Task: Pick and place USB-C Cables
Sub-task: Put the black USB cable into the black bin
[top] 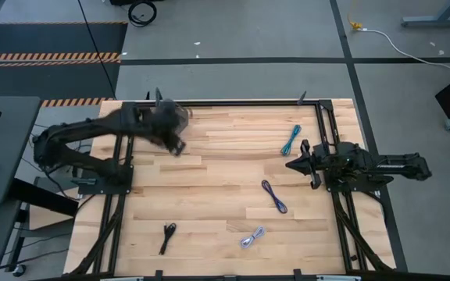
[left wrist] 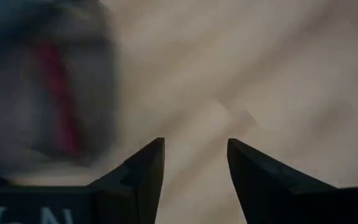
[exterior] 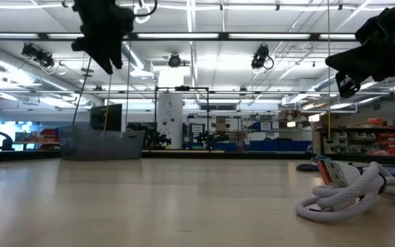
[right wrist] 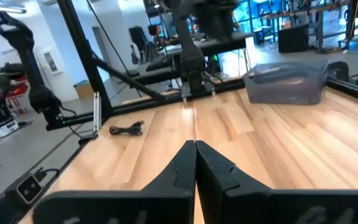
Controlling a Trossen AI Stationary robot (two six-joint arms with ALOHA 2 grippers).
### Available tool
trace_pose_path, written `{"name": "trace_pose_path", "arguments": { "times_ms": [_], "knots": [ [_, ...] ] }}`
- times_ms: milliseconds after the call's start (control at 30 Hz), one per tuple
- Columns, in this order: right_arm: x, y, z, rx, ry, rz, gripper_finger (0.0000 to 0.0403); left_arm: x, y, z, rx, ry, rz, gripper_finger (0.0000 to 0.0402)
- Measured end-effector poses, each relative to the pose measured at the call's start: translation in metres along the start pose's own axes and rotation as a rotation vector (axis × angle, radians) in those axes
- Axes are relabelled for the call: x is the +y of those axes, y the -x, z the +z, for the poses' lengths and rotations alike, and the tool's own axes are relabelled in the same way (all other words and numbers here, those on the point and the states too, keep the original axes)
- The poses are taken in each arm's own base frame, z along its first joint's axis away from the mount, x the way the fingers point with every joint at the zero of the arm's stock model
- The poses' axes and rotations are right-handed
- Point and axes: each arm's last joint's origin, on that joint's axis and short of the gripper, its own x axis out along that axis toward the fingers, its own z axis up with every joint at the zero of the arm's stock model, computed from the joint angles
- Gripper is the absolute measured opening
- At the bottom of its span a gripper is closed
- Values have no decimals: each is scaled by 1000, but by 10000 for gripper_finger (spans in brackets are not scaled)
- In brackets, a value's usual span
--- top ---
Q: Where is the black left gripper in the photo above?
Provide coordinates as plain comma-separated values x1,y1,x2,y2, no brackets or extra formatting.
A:
141,101,190,158

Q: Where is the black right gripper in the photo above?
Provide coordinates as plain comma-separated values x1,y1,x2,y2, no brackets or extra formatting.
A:
285,139,330,191

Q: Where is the teal USB-C cable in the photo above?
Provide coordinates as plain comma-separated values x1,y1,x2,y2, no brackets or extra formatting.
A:
280,124,302,157

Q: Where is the purple USB-C cable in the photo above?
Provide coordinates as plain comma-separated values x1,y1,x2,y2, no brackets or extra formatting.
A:
261,179,289,215

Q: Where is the white grey USB-C cable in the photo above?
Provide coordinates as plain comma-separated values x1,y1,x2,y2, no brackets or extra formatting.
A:
239,226,266,250

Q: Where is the black USB-C cable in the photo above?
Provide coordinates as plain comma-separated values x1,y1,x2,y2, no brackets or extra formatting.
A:
158,222,177,256

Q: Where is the black desk beam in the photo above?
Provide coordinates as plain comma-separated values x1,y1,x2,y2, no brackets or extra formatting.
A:
8,177,80,218

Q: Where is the yellow power plug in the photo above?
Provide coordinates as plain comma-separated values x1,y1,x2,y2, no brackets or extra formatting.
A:
346,13,364,32

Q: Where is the black hazard-striped floor mat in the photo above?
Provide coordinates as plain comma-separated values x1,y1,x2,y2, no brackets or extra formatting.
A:
0,21,129,108

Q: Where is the grey metal table leg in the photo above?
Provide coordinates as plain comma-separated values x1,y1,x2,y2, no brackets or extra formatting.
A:
400,0,450,28

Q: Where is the black aluminium table frame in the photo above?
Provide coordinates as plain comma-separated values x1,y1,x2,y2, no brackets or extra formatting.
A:
62,90,409,281

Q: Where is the long thin black floor cable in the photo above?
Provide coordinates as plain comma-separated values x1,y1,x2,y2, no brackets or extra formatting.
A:
77,0,117,99

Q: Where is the coiled black floor cable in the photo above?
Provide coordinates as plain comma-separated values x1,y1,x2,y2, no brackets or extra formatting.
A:
127,0,159,28

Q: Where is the white floor cable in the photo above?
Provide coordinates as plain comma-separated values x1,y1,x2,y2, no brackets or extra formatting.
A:
359,27,450,80

